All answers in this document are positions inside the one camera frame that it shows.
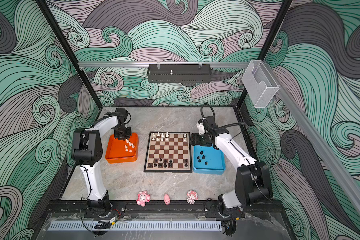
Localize black pieces on board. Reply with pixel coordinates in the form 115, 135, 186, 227
146, 159, 191, 171

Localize orange tray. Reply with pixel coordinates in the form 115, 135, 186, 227
105, 133, 139, 164

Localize black pieces in tray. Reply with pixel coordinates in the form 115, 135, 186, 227
196, 151, 208, 166

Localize white pieces on board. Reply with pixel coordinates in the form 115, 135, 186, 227
151, 132, 189, 142

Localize blue tray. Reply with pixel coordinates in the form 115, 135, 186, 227
193, 146, 226, 175

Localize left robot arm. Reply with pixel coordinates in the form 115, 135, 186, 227
72, 108, 132, 215

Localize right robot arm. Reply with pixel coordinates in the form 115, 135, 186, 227
190, 104, 273, 215

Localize white slotted cable duct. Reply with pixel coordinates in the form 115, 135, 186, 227
48, 221, 222, 232

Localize pink plush figure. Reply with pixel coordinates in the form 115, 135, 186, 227
137, 191, 151, 207

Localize small pink pig figure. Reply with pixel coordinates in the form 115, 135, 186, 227
164, 194, 171, 205

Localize clear plastic wall holder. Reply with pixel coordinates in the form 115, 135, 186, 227
242, 60, 280, 109

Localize white pieces in tray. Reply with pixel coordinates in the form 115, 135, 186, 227
125, 139, 135, 153

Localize pink hooded doll figure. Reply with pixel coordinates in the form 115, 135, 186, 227
187, 190, 198, 205

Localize aluminium rail back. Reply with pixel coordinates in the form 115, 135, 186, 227
78, 61, 249, 69

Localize aluminium rail right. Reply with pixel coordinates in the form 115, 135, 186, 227
265, 64, 360, 215

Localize chess board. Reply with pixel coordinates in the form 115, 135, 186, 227
144, 131, 193, 173

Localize black wall tray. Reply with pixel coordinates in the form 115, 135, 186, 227
147, 65, 212, 84

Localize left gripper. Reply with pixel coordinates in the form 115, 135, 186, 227
114, 125, 132, 140

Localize aluminium rail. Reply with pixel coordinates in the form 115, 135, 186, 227
78, 61, 249, 69
265, 64, 360, 215

